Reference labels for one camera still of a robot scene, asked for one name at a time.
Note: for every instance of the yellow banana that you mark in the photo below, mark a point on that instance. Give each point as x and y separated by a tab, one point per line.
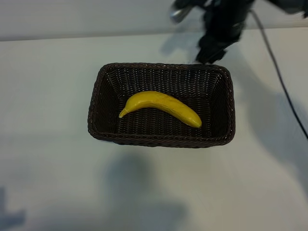
158	102

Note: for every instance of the dark brown wicker basket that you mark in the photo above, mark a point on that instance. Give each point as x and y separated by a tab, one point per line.
154	72

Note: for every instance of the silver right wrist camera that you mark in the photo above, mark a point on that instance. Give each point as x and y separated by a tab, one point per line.
179	14

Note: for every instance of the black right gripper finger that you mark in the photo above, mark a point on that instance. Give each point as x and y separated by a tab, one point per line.
204	53
220	55

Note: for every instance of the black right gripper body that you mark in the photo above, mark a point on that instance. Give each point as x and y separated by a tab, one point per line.
223	21

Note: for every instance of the black right camera mount bracket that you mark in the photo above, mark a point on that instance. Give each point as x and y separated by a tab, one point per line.
187	3

